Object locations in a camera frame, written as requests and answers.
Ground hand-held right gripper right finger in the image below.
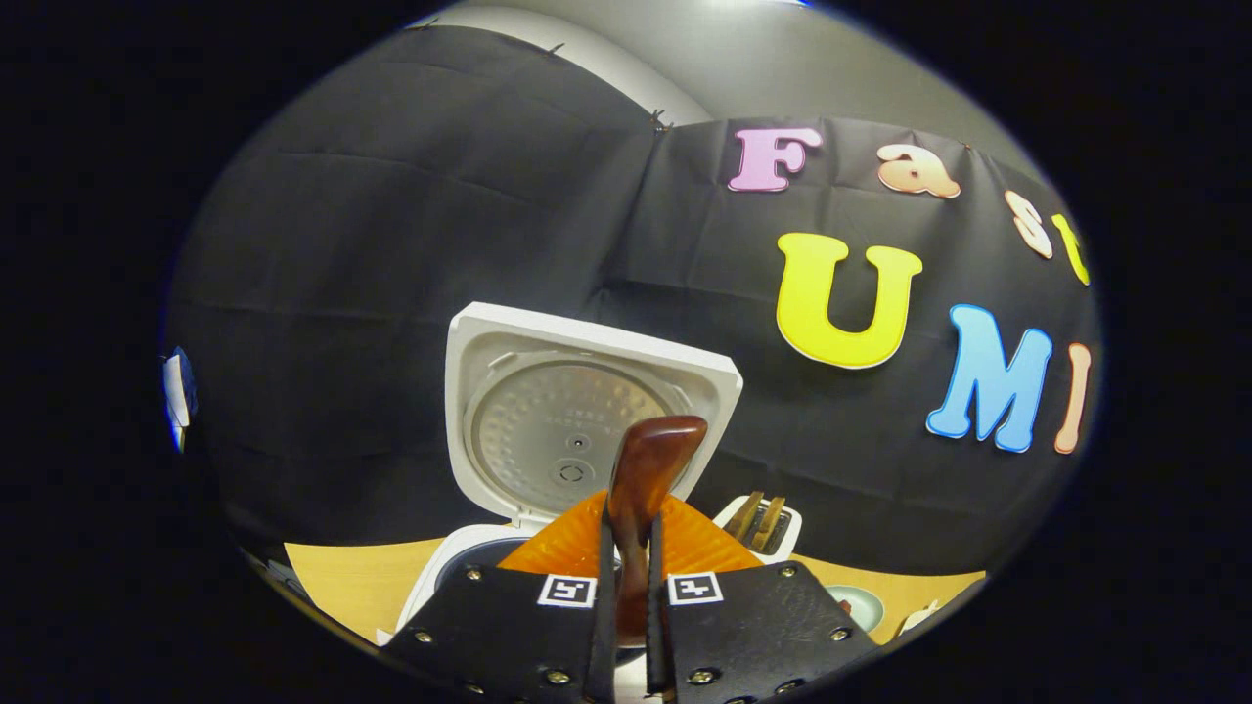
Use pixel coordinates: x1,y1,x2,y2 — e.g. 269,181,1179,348
646,494,879,704

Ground white rice cooker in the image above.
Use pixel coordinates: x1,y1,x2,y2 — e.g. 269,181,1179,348
377,301,745,701

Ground pale green plate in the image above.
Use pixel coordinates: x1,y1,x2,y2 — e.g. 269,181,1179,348
825,585,887,633

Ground black backdrop cloth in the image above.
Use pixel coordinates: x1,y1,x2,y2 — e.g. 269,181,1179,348
161,24,1101,580

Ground brown wooden spoon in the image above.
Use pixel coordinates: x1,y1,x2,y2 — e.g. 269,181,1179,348
606,416,710,648

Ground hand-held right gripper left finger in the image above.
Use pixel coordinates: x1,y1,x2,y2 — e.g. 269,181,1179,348
380,489,619,704

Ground white toaster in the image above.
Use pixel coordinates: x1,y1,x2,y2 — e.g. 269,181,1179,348
712,492,804,567

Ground brown bread slices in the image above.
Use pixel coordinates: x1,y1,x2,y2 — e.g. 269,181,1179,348
724,491,787,550

